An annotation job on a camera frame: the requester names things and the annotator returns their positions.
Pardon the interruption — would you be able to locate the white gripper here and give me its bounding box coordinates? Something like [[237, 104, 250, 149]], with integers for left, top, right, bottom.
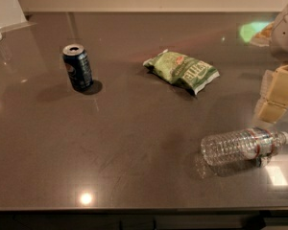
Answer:
[[254, 4, 288, 124]]

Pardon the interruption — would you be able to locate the clear plastic water bottle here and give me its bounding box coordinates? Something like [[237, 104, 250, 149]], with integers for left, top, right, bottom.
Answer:
[[201, 127, 288, 166]]

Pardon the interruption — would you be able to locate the green jalapeno chip bag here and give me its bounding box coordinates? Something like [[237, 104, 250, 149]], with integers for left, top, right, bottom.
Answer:
[[143, 50, 220, 95]]

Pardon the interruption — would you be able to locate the dark blue soda can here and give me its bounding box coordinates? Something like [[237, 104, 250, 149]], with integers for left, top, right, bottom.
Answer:
[[62, 44, 93, 92]]

